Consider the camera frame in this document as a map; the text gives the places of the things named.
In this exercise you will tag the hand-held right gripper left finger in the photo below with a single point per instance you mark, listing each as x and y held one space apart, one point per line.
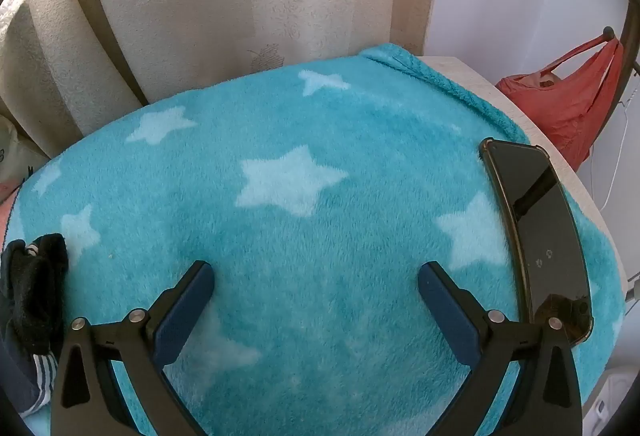
184 313

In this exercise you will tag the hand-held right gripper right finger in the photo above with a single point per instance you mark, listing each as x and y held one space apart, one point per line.
446 313

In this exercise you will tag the black pants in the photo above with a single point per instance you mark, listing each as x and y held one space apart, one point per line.
32 291

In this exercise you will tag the teal star printed blanket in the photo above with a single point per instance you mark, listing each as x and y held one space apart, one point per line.
300 261

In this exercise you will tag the black smartphone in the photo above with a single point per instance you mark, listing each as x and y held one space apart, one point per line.
540 221

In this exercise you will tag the navy striped garment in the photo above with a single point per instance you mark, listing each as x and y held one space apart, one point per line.
27 376

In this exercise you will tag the white plastic device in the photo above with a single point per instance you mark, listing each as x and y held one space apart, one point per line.
615 393

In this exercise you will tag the red plastic bag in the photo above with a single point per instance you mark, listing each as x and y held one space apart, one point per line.
565 111

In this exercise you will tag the beige patterned curtain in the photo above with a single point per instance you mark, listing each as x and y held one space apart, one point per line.
200 16

